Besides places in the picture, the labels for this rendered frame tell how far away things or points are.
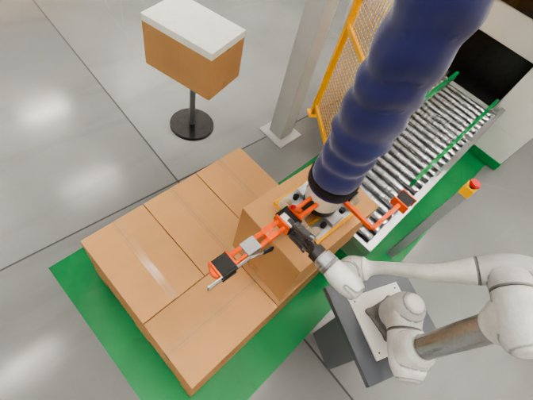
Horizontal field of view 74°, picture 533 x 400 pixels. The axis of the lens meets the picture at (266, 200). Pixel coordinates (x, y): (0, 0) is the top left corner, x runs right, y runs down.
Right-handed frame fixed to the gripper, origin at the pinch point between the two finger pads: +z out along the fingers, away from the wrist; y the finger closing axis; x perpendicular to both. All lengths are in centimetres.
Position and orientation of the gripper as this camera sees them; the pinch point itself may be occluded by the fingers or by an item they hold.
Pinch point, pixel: (285, 222)
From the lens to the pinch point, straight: 150.4
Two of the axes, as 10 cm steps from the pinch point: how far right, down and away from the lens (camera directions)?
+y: -1.9, 5.3, 8.2
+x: 7.1, -5.1, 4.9
